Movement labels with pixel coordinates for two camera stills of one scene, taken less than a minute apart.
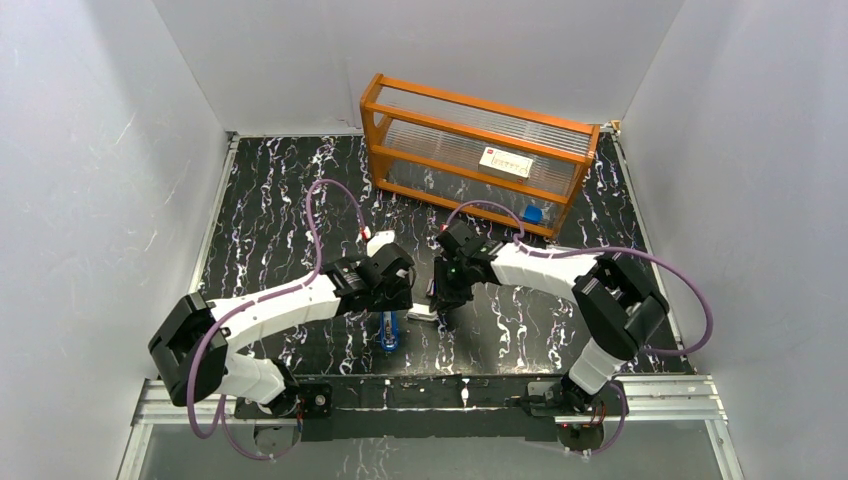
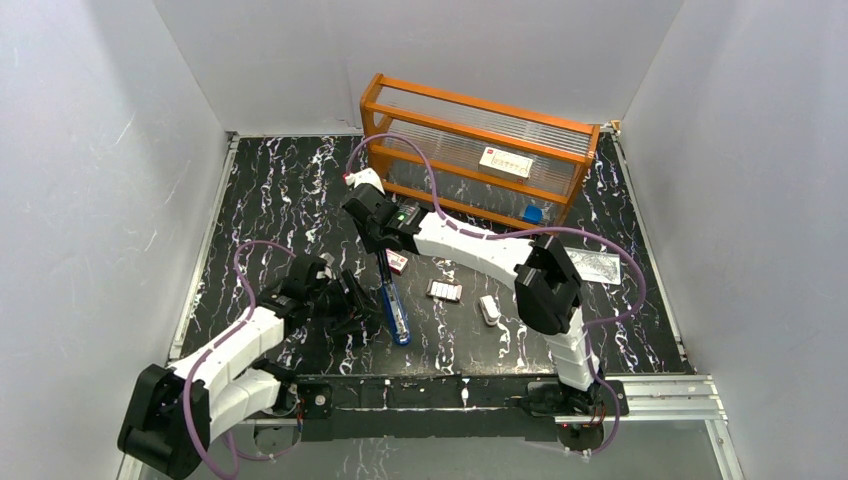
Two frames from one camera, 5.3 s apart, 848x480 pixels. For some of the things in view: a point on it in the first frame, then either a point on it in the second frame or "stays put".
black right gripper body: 452,286 -> 369,238
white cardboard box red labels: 505,165 stays put
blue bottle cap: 533,214 stays put
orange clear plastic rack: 516,166 stays put
